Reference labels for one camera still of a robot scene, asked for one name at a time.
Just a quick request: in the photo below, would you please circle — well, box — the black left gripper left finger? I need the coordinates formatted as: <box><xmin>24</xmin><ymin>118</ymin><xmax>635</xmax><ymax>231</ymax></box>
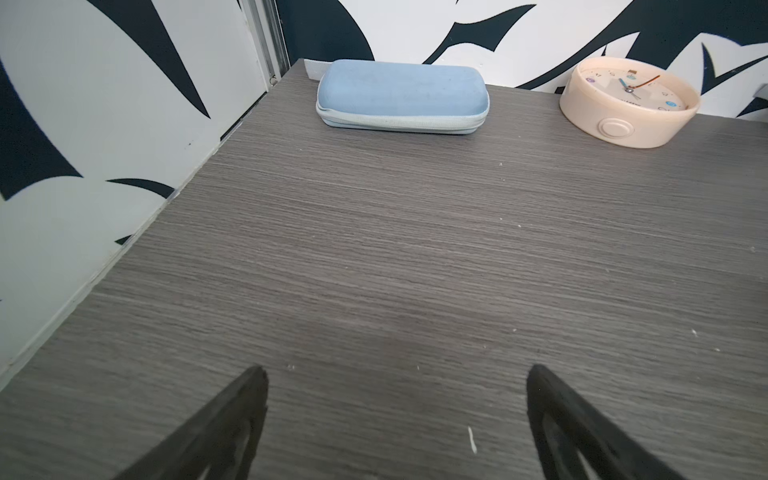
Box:
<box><xmin>116</xmin><ymin>365</ymin><xmax>269</xmax><ymax>479</ymax></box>

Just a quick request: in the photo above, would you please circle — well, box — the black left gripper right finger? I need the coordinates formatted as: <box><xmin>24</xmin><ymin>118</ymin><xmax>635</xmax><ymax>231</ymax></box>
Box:
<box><xmin>526</xmin><ymin>364</ymin><xmax>682</xmax><ymax>479</ymax></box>

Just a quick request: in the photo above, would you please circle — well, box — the pink round alarm clock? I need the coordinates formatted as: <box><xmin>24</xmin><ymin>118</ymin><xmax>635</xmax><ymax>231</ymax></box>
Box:
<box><xmin>559</xmin><ymin>56</ymin><xmax>701</xmax><ymax>149</ymax></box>

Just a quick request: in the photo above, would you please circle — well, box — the light blue glasses case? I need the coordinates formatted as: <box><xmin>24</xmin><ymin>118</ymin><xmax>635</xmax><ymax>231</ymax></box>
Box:
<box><xmin>316</xmin><ymin>59</ymin><xmax>490</xmax><ymax>135</ymax></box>

